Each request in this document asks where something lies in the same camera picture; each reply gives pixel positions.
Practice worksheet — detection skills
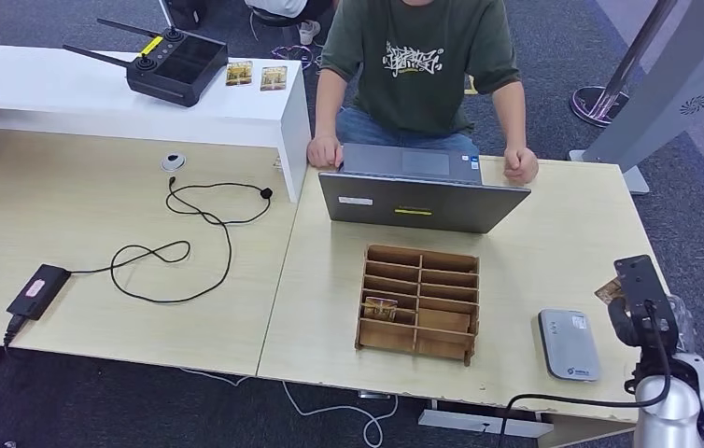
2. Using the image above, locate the person's left hand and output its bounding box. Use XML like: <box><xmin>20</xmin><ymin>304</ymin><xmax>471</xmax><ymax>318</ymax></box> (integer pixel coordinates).
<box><xmin>502</xmin><ymin>146</ymin><xmax>540</xmax><ymax>186</ymax></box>

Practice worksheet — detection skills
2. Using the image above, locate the chrome stanchion post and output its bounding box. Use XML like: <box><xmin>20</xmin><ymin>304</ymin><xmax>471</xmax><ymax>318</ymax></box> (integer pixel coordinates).
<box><xmin>570</xmin><ymin>0</ymin><xmax>678</xmax><ymax>129</ymax></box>

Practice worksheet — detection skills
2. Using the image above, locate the thin black cable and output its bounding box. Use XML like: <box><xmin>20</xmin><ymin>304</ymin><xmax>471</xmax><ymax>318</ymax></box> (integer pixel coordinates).
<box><xmin>69</xmin><ymin>176</ymin><xmax>274</xmax><ymax>305</ymax></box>

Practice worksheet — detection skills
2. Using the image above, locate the autumn print room key card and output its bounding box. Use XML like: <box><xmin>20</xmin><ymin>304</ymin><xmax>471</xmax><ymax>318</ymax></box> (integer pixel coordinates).
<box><xmin>362</xmin><ymin>296</ymin><xmax>400</xmax><ymax>323</ymax></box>

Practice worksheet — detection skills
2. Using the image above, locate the black power adapter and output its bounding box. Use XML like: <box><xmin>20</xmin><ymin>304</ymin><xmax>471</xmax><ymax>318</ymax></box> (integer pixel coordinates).
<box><xmin>6</xmin><ymin>263</ymin><xmax>73</xmax><ymax>321</ymax></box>

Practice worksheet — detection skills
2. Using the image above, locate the black bag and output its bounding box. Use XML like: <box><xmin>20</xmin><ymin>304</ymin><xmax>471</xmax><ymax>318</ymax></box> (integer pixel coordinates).
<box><xmin>160</xmin><ymin>0</ymin><xmax>210</xmax><ymax>31</ymax></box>

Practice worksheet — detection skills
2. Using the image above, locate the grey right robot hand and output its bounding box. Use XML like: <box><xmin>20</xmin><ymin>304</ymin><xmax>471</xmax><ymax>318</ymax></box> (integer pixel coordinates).
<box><xmin>607</xmin><ymin>295</ymin><xmax>697</xmax><ymax>357</ymax></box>

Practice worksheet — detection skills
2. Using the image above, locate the white cable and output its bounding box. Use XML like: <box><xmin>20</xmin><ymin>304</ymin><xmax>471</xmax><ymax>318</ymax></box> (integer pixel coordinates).
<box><xmin>178</xmin><ymin>368</ymin><xmax>401</xmax><ymax>448</ymax></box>

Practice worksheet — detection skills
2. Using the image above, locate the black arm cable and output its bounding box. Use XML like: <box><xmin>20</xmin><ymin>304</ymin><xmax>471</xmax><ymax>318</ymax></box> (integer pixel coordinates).
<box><xmin>497</xmin><ymin>300</ymin><xmax>675</xmax><ymax>448</ymax></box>

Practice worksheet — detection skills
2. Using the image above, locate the purple cable bundle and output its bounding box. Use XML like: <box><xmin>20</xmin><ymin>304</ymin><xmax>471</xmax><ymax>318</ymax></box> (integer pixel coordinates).
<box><xmin>270</xmin><ymin>43</ymin><xmax>323</xmax><ymax>70</ymax></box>

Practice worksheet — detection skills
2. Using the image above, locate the black remote controller with antennas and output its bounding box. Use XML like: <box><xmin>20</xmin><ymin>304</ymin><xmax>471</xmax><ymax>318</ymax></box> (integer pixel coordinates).
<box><xmin>62</xmin><ymin>17</ymin><xmax>230</xmax><ymax>108</ymax></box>

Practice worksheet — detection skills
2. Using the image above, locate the wooden card organizer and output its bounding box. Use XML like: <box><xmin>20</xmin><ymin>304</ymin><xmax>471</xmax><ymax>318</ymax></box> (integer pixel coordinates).
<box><xmin>355</xmin><ymin>244</ymin><xmax>481</xmax><ymax>367</ymax></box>

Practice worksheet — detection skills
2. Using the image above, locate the grey card reader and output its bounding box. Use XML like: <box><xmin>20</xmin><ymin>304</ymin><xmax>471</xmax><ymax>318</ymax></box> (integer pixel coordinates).
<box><xmin>537</xmin><ymin>308</ymin><xmax>602</xmax><ymax>383</ymax></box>

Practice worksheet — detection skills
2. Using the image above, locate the autumn print ID card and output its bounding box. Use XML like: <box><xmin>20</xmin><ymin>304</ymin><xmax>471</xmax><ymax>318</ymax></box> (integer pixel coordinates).
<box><xmin>594</xmin><ymin>277</ymin><xmax>625</xmax><ymax>307</ymax></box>

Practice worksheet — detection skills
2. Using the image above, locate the person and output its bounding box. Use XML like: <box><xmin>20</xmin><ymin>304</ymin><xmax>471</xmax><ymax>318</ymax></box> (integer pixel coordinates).
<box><xmin>306</xmin><ymin>0</ymin><xmax>540</xmax><ymax>187</ymax></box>
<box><xmin>244</xmin><ymin>0</ymin><xmax>336</xmax><ymax>47</ymax></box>

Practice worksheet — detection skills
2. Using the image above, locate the person's right hand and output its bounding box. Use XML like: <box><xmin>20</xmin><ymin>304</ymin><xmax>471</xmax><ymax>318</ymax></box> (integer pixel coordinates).
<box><xmin>306</xmin><ymin>133</ymin><xmax>345</xmax><ymax>170</ymax></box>

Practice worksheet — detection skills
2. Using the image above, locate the grey laptop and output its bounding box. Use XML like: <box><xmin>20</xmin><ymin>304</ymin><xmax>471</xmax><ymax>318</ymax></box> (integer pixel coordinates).
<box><xmin>318</xmin><ymin>142</ymin><xmax>532</xmax><ymax>235</ymax></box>

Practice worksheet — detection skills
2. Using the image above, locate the grey kiosk stand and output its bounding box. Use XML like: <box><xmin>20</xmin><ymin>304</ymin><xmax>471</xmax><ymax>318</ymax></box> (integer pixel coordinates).
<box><xmin>568</xmin><ymin>0</ymin><xmax>704</xmax><ymax>196</ymax></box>

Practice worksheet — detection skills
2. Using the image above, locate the white desk foot bar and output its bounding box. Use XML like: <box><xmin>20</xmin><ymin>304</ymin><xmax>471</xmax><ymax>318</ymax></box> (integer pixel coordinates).
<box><xmin>417</xmin><ymin>408</ymin><xmax>555</xmax><ymax>441</ymax></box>

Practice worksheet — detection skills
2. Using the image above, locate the black power cord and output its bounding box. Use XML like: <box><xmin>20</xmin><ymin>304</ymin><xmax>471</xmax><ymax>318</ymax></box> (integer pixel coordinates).
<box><xmin>2</xmin><ymin>314</ymin><xmax>26</xmax><ymax>351</ymax></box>

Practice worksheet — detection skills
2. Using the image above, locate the white raised shelf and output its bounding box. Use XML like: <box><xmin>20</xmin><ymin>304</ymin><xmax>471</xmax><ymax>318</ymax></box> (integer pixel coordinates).
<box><xmin>0</xmin><ymin>43</ymin><xmax>313</xmax><ymax>204</ymax></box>

